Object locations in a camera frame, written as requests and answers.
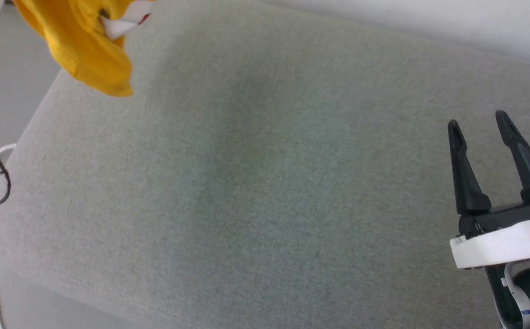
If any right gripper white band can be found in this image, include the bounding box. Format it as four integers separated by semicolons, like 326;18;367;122
448;111;530;269

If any yellow bear print t-shirt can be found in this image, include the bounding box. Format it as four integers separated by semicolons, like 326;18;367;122
13;0;155;97

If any grey fabric sofa cushion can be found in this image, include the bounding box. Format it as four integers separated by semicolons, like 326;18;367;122
0;0;530;329

